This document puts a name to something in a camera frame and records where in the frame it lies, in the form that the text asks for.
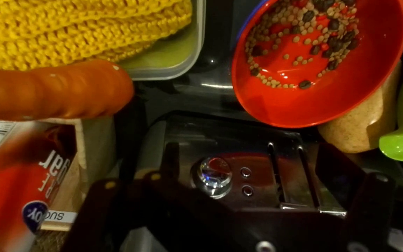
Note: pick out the stainless steel toaster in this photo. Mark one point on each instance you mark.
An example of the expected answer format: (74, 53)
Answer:
(240, 163)

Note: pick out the orange toy carrot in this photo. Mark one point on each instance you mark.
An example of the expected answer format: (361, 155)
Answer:
(82, 89)

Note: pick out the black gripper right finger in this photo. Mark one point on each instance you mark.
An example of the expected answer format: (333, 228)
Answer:
(366, 197)

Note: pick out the yellow crochet cloth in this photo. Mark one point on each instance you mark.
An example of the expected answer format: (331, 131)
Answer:
(55, 32)

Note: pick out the red bowl with blue rim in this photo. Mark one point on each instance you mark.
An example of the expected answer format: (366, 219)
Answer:
(299, 63)

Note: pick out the tan pear shaped gourd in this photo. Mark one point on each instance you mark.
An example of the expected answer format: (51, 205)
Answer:
(361, 127)

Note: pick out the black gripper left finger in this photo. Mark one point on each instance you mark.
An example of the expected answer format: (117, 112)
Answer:
(113, 208)

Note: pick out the clear plastic container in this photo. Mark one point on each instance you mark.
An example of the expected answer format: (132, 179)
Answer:
(172, 56)

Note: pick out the wooden organizer tray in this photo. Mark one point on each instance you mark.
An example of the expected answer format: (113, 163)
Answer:
(95, 156)

